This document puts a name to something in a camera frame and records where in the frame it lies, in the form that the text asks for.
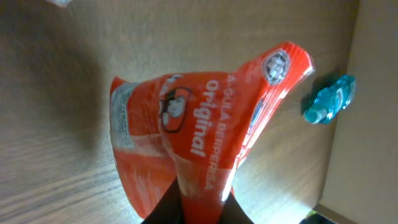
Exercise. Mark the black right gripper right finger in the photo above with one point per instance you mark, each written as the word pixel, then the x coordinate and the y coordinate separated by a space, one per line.
pixel 233 213

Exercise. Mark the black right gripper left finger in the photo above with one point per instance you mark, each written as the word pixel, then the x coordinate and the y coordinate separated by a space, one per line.
pixel 169 208

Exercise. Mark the orange red snack bag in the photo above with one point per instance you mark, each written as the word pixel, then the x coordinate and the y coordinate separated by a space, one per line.
pixel 197 128

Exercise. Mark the blue mouthwash bottle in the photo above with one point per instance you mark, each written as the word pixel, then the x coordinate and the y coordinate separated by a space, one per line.
pixel 330 100

